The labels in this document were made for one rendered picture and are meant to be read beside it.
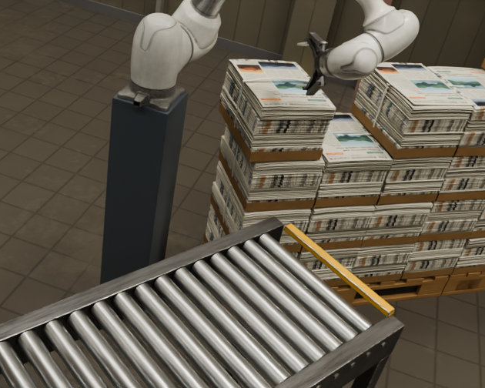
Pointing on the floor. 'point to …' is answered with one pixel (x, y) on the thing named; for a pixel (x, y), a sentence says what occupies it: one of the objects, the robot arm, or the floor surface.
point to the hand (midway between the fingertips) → (301, 65)
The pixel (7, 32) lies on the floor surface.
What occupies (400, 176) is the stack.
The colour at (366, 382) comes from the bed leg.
